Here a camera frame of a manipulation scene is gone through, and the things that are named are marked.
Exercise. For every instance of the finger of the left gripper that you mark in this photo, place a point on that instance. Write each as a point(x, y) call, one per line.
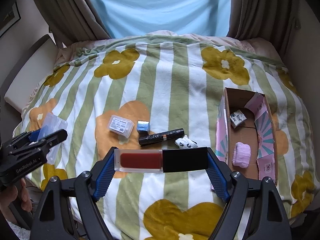
point(26, 138)
point(53, 139)

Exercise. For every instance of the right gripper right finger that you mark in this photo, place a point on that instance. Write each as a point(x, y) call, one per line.
point(253, 208)

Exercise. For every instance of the clear plastic case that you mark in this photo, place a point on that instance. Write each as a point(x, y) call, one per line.
point(51, 124)

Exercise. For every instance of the pink towel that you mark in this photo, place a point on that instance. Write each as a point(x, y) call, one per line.
point(241, 155)

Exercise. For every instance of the floss pick clear box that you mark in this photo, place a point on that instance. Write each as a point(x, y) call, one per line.
point(120, 126)

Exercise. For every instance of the small silver blue box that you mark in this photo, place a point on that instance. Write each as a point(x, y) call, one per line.
point(143, 127)

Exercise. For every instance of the black mascara tube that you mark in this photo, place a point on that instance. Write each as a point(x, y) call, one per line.
point(160, 137)

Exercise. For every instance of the white floral tissue pack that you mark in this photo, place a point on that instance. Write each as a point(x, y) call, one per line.
point(237, 118)

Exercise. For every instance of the red lip gloss tube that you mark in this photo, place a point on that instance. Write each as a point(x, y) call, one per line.
point(161, 161)

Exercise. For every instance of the white panda sock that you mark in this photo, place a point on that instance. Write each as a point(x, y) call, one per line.
point(185, 143)

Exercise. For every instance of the person's left hand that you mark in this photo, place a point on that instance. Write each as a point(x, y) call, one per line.
point(9, 195)

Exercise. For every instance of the white headboard cushion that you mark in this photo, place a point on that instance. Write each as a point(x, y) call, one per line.
point(33, 66)

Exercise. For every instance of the pink cardboard box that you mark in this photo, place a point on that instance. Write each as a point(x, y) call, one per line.
point(257, 131)

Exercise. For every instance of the floral striped green blanket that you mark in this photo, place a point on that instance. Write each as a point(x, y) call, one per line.
point(171, 82)

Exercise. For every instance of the brown left drape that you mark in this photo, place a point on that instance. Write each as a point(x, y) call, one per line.
point(72, 20)

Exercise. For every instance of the brown drape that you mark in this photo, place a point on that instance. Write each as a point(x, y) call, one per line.
point(72, 20)
point(272, 20)

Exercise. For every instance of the light blue sheer curtain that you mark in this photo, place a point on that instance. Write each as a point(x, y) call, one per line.
point(123, 18)

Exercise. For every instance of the brown right drape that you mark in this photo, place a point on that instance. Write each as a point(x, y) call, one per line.
point(272, 20)

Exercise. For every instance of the dark framed wall picture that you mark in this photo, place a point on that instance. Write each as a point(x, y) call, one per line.
point(10, 19)

